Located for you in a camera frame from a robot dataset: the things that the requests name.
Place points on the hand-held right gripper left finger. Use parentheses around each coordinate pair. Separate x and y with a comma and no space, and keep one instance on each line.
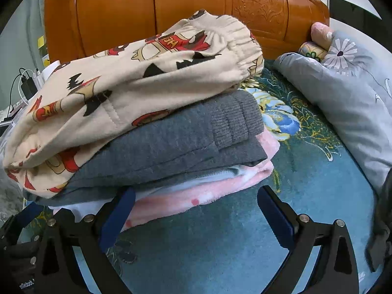
(118,217)

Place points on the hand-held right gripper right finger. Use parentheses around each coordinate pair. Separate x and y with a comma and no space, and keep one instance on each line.
(275,217)

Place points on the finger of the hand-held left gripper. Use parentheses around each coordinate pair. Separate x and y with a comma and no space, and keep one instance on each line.
(29,214)

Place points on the white garment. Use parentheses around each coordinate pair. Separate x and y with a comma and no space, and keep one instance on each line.
(190,180)

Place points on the pink fleece garment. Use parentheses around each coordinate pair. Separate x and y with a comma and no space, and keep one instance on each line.
(196,196)

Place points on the dark grey knit garment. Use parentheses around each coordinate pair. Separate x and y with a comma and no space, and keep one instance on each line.
(171,147)

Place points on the beige printed pants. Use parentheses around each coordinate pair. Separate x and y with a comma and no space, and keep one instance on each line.
(122,76)

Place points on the dark cloth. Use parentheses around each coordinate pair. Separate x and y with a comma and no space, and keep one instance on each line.
(382,226)

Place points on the white power strip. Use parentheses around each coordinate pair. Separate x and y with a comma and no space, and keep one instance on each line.
(17,105)

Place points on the black power adapter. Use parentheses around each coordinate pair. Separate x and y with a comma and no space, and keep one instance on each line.
(28,87)

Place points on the white power adapter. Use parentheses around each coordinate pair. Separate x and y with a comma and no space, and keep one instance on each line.
(39,78)

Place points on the grey floral quilt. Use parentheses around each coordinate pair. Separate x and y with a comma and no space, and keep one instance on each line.
(352,98)

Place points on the pink floral pillow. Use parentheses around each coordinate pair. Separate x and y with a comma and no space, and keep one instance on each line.
(318,32)

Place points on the orange wooden headboard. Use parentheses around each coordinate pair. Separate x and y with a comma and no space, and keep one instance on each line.
(122,12)

